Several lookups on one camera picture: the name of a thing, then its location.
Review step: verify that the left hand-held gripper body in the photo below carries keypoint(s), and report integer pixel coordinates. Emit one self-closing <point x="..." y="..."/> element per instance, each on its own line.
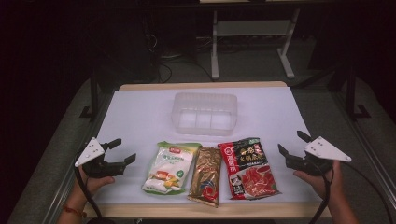
<point x="93" y="151"/>

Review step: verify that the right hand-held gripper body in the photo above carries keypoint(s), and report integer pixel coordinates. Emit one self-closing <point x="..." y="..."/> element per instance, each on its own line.
<point x="323" y="149"/>

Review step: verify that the green and white food packet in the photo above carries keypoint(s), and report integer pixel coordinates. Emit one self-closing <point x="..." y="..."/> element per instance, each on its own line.
<point x="168" y="168"/>

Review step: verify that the red and black food packet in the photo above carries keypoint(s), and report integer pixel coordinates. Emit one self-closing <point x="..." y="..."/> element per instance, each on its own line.
<point x="249" y="174"/>

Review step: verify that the gold brown food packet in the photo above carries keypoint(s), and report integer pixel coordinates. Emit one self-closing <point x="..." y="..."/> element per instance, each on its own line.
<point x="207" y="174"/>

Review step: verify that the clear plastic container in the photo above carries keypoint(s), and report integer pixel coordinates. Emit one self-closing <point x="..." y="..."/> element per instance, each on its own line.
<point x="204" y="102"/>

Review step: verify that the person's right hand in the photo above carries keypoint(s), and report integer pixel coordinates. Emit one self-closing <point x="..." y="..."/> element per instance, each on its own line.
<point x="334" y="183"/>

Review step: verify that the person's left hand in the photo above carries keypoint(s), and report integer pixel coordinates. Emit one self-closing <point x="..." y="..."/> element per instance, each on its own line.
<point x="91" y="186"/>

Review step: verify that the white table sheet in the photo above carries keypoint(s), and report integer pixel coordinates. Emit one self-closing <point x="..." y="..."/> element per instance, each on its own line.
<point x="140" y="124"/>

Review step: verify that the black metal stand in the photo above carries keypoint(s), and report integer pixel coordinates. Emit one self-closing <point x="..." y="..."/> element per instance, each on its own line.
<point x="351" y="93"/>
<point x="94" y="96"/>

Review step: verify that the white metal stand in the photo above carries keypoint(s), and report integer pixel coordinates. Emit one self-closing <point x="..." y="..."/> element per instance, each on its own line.
<point x="214" y="46"/>

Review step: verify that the grey metal rail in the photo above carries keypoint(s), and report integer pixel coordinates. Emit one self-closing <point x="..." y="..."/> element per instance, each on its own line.
<point x="362" y="140"/>
<point x="62" y="189"/>

